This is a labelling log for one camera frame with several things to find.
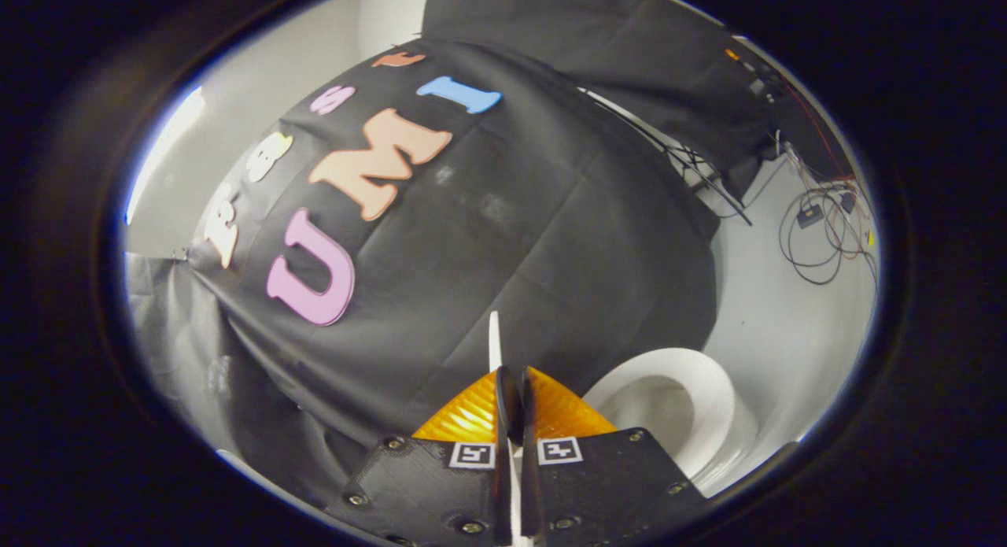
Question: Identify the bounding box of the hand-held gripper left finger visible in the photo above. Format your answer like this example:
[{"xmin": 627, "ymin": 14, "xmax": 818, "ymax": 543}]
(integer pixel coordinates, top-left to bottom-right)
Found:
[{"xmin": 326, "ymin": 366, "xmax": 516, "ymax": 547}]

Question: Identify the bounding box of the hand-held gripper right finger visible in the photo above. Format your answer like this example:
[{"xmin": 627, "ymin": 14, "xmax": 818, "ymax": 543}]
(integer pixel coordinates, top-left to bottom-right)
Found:
[{"xmin": 519, "ymin": 366, "xmax": 709, "ymax": 547}]

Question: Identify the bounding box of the white toilet lid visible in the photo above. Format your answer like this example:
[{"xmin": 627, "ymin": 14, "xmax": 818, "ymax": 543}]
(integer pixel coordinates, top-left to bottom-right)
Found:
[{"xmin": 488, "ymin": 311, "xmax": 526, "ymax": 547}]

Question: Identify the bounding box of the white toilet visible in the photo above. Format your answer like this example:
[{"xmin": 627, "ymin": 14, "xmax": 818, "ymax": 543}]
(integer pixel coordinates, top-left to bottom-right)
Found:
[{"xmin": 582, "ymin": 348, "xmax": 760, "ymax": 497}]

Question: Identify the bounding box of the black backdrop cloth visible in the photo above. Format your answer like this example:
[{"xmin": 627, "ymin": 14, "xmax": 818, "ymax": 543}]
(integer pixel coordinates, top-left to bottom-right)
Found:
[{"xmin": 126, "ymin": 0, "xmax": 780, "ymax": 508}]

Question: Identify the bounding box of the tangle of cables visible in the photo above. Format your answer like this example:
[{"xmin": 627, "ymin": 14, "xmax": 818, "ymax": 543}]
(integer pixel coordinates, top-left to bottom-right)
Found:
[{"xmin": 779, "ymin": 130, "xmax": 878, "ymax": 288}]

